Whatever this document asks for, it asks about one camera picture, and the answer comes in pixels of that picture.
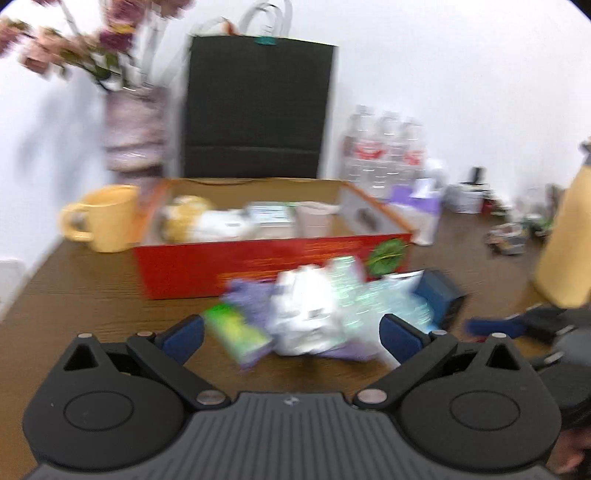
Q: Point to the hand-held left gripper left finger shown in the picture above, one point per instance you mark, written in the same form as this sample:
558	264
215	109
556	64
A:
182	337

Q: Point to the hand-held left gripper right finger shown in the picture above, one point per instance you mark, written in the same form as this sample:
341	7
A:
400	337

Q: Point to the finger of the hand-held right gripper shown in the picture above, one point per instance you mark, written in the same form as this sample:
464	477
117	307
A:
489	326

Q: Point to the clear plastic bag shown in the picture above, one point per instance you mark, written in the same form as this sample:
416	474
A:
369	295

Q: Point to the green small box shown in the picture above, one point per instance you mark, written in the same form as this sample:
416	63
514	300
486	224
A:
235	330

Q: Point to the dark blue charger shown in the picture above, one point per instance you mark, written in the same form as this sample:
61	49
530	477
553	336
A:
438	288

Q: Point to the red cardboard box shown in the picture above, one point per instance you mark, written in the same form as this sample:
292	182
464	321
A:
194	267

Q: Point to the purple knitted cloth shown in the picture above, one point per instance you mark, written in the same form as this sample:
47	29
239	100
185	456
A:
251	293

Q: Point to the white plastic device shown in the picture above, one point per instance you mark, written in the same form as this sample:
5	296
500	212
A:
300	300

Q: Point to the white and yellow plush sheep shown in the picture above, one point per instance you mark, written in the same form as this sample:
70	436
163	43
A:
184	221

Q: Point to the pink cosmetic jar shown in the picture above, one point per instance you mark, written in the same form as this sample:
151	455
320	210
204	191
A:
314	221

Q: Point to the white tissue pack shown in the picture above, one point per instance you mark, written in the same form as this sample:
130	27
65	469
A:
272	214

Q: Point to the person's right hand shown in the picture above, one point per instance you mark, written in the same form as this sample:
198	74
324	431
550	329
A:
570	452

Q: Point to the colourful snack packet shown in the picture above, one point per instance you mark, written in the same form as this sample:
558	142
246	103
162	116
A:
508	237

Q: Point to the yellow bottle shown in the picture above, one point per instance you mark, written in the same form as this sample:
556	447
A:
568	240

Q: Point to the purple tissue pack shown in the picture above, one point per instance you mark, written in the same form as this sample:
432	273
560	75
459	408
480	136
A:
420	212

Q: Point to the clear plastic box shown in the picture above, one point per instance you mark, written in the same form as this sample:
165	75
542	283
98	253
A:
464	198

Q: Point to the yellow mug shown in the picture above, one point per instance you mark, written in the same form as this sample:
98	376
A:
111	217

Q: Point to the small black device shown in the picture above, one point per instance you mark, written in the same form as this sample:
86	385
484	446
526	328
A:
476	175

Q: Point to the white round speaker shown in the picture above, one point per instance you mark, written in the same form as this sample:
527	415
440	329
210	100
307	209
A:
436	173

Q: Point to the white flat box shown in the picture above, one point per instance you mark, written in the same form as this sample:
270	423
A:
9	286

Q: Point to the black chair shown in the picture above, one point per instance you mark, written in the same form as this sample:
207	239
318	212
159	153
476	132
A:
258	101

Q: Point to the dried pink flowers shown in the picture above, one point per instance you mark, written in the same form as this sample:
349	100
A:
111	41

